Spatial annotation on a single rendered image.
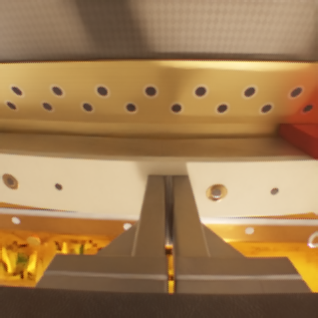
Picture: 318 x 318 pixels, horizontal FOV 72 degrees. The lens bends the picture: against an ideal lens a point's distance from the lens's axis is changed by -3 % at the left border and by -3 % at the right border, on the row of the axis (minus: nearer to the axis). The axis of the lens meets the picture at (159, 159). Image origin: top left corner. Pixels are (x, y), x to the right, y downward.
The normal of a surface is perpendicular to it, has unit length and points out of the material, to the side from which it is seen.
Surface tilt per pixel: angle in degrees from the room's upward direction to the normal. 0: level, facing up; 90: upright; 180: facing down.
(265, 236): 90
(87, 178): 90
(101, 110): 62
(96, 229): 90
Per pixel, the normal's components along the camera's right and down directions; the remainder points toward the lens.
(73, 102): -0.11, 0.82
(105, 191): -0.10, 0.46
